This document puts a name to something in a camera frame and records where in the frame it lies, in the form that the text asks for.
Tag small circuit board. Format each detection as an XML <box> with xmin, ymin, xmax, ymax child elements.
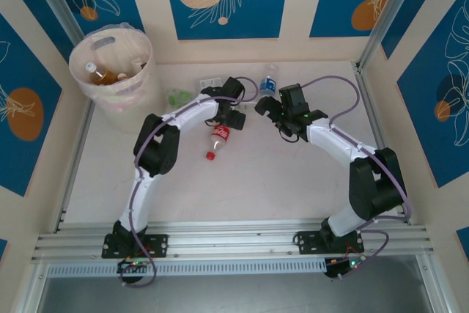
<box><xmin>116</xmin><ymin>257</ymin><xmax>152</xmax><ymax>274</ymax></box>
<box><xmin>323</xmin><ymin>253</ymin><xmax>368</xmax><ymax>280</ymax></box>

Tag clear bottle blue label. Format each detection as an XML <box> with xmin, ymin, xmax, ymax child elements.
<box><xmin>258</xmin><ymin>64</ymin><xmax>280</xmax><ymax>97</ymax></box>

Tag large bottle orange NFC label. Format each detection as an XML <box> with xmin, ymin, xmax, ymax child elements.
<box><xmin>84</xmin><ymin>62</ymin><xmax>116</xmax><ymax>86</ymax></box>

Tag grey slotted cable duct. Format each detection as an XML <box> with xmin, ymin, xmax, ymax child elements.
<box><xmin>45</xmin><ymin>258</ymin><xmax>328</xmax><ymax>279</ymax></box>

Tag cola bottle red cap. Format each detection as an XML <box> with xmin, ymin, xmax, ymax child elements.
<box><xmin>204</xmin><ymin>123</ymin><xmax>233</xmax><ymax>162</ymax></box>

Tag translucent plastic bin liner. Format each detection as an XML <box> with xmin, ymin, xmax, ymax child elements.
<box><xmin>68</xmin><ymin>21</ymin><xmax>154</xmax><ymax>111</ymax></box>

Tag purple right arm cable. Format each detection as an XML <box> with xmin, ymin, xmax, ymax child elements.
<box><xmin>302</xmin><ymin>75</ymin><xmax>414</xmax><ymax>281</ymax></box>

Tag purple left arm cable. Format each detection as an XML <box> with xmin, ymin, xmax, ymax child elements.
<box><xmin>119</xmin><ymin>75</ymin><xmax>259</xmax><ymax>289</ymax></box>

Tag clear pack green pieces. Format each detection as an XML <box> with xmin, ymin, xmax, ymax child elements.
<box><xmin>166</xmin><ymin>86</ymin><xmax>196</xmax><ymax>108</ymax></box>

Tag beige round waste bin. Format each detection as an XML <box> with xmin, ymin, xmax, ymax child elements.
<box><xmin>68</xmin><ymin>23</ymin><xmax>165</xmax><ymax>135</ymax></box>

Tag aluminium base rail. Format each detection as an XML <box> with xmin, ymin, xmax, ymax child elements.
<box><xmin>30</xmin><ymin>218</ymin><xmax>430</xmax><ymax>263</ymax></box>

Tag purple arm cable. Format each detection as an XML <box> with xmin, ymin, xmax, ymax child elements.
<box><xmin>119</xmin><ymin>75</ymin><xmax>259</xmax><ymax>289</ymax></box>
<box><xmin>302</xmin><ymin>75</ymin><xmax>414</xmax><ymax>281</ymax></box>

